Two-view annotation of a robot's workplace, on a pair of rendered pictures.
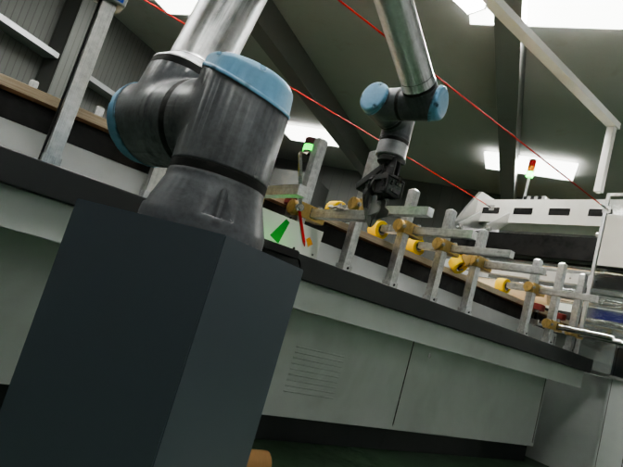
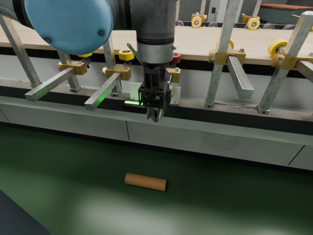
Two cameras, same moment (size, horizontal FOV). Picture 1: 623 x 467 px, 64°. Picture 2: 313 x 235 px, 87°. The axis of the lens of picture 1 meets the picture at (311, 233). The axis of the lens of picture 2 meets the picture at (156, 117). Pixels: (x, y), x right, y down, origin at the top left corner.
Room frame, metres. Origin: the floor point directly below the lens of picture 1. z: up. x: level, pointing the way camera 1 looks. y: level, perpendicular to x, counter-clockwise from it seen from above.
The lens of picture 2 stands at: (1.15, -0.47, 1.17)
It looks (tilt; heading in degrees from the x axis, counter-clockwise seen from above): 39 degrees down; 47
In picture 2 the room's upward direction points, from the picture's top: straight up
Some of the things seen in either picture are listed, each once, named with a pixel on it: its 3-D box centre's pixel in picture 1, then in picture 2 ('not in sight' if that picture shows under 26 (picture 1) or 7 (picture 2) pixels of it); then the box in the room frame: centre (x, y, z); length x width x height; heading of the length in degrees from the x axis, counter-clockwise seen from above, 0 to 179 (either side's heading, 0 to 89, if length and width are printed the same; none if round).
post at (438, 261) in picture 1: (438, 262); not in sight; (2.10, -0.56, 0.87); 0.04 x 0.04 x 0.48; 35
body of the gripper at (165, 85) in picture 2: (387, 178); (154, 83); (1.43, -0.17, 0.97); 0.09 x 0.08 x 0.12; 35
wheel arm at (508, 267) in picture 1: (504, 267); not in sight; (2.17, -0.86, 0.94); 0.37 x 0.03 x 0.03; 35
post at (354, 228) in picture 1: (359, 211); (219, 60); (1.82, -0.15, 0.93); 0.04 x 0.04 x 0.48; 35
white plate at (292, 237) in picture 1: (289, 234); (153, 93); (1.64, 0.07, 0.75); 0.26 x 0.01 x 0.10; 125
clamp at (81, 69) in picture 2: not in sight; (72, 67); (1.40, 0.45, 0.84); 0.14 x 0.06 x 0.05; 125
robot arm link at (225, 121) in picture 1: (233, 121); not in sight; (0.75, 0.17, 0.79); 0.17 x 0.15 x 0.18; 52
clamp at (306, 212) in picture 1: (305, 212); (165, 74); (1.69, 0.04, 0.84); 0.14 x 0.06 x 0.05; 125
